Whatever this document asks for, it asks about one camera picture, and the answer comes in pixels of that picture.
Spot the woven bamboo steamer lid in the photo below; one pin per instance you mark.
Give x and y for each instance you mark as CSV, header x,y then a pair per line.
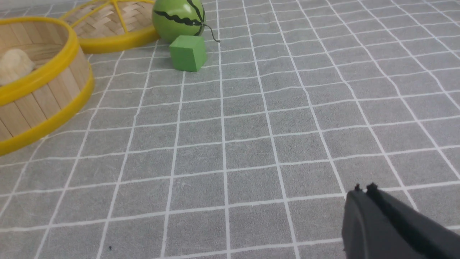
x,y
108,26

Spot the green wooden cube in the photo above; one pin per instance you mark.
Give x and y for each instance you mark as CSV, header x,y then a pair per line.
x,y
188,53

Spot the green toy watermelon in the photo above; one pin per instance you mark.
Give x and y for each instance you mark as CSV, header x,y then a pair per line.
x,y
173,18

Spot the bamboo steamer tray yellow rim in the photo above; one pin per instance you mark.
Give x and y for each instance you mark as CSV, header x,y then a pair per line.
x,y
61,84

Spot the white toy dumpling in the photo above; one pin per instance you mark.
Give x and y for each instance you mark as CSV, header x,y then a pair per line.
x,y
14,64

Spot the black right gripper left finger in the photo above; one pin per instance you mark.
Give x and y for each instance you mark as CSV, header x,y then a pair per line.
x,y
373,228

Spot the grey checked tablecloth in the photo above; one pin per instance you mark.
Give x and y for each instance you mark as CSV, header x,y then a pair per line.
x,y
252,156

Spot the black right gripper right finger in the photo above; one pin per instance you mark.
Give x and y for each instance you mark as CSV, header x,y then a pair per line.
x,y
420,223

